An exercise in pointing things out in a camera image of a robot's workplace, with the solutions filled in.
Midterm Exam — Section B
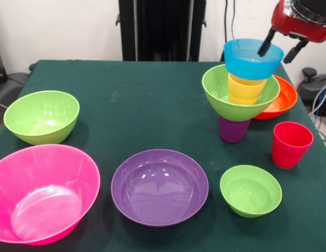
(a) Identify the blue plastic bowl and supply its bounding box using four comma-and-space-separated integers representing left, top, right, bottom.
223, 38, 285, 80

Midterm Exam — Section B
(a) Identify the purple plastic bowl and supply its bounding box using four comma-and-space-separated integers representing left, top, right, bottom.
110, 149, 209, 228

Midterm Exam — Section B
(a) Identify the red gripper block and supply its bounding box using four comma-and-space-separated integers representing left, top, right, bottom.
257, 0, 326, 65

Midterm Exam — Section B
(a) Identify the black chair base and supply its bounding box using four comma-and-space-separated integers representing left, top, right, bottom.
0, 72, 29, 111
297, 67, 326, 116

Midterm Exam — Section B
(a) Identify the thin black hanging cable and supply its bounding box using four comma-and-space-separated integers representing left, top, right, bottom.
231, 0, 239, 40

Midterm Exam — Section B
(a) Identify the yellow plastic cup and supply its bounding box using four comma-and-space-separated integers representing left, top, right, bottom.
228, 73, 267, 106

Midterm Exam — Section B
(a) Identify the small green plastic bowl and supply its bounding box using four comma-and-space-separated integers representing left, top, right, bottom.
219, 164, 283, 218

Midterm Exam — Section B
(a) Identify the black hanging cable with plug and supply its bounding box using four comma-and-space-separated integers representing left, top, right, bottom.
220, 0, 230, 62

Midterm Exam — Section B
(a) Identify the purple plastic cup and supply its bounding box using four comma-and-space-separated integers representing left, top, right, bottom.
218, 117, 251, 144

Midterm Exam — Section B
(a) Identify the tangle of cables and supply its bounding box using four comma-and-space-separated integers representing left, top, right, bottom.
310, 80, 326, 144

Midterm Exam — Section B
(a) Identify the red plastic cup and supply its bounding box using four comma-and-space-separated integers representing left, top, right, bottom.
272, 121, 314, 170

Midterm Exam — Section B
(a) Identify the orange-red plastic bowl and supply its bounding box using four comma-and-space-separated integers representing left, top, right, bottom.
252, 74, 298, 121

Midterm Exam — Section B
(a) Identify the large pink plastic bowl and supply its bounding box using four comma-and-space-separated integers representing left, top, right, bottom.
0, 143, 101, 246

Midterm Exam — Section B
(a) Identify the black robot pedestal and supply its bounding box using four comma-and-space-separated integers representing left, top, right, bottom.
116, 0, 207, 62

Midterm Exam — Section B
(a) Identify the dark green tablecloth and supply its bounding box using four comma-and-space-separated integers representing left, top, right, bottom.
0, 59, 326, 252

